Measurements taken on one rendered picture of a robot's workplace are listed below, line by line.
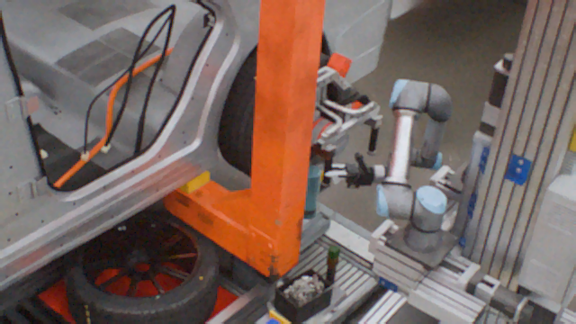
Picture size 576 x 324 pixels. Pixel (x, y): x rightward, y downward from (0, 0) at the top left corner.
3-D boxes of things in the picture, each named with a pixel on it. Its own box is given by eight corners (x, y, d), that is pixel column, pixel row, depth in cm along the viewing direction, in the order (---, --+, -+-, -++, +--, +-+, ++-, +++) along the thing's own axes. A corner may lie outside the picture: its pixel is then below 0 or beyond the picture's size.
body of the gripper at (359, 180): (345, 188, 356) (373, 188, 357) (347, 173, 351) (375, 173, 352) (343, 177, 362) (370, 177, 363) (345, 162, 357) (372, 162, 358)
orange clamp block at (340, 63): (331, 72, 377) (340, 54, 376) (345, 78, 373) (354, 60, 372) (325, 69, 371) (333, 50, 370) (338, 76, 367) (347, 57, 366)
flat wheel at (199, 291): (121, 228, 399) (118, 190, 385) (242, 272, 380) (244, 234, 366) (37, 318, 350) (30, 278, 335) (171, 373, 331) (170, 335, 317)
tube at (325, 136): (316, 108, 365) (318, 87, 359) (350, 125, 356) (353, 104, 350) (290, 123, 354) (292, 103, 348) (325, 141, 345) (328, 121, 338)
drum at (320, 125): (312, 131, 385) (315, 106, 377) (349, 150, 375) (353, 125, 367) (293, 144, 377) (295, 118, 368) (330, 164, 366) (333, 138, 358)
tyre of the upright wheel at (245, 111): (307, 14, 385) (208, 80, 349) (347, 31, 373) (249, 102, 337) (308, 122, 430) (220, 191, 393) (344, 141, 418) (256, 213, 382)
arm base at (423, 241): (448, 238, 325) (453, 219, 319) (430, 258, 315) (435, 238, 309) (415, 221, 332) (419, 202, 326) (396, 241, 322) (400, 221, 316)
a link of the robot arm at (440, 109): (460, 81, 318) (439, 157, 357) (432, 77, 319) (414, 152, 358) (459, 103, 311) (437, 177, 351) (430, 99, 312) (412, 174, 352)
